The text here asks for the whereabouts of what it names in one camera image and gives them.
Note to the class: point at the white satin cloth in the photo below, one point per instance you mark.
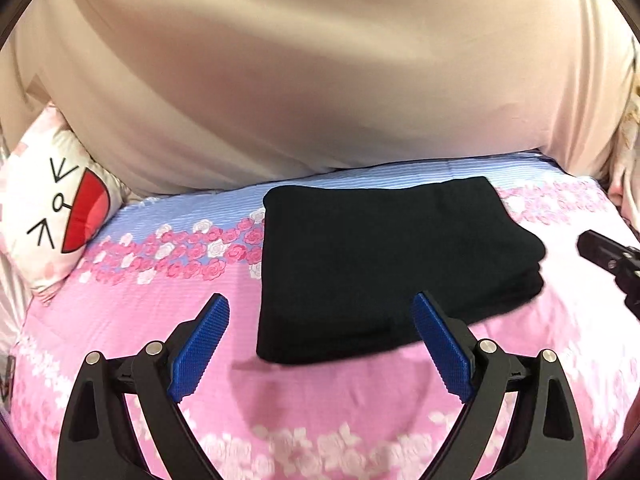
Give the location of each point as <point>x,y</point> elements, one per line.
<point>10,285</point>

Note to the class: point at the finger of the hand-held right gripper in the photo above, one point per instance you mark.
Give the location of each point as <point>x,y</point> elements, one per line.
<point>597,250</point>
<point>631,287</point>

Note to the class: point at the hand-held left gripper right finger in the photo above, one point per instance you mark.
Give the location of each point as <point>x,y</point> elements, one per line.
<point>440,345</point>

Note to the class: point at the pale pink cloth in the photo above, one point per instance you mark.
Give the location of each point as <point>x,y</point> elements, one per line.
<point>625,175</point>

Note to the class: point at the pink floral bed sheet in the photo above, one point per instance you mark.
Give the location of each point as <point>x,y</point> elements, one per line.
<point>325,410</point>

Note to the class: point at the beige cloth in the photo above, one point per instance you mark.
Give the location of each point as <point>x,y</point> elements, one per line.
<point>300,85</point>

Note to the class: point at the black pants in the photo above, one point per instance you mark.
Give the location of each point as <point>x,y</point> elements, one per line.
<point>375,260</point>

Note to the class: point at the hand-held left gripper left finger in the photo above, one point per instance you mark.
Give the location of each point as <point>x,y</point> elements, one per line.
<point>200,345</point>

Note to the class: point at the cartoon face pillow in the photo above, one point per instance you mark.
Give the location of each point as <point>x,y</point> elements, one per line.
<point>40,200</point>

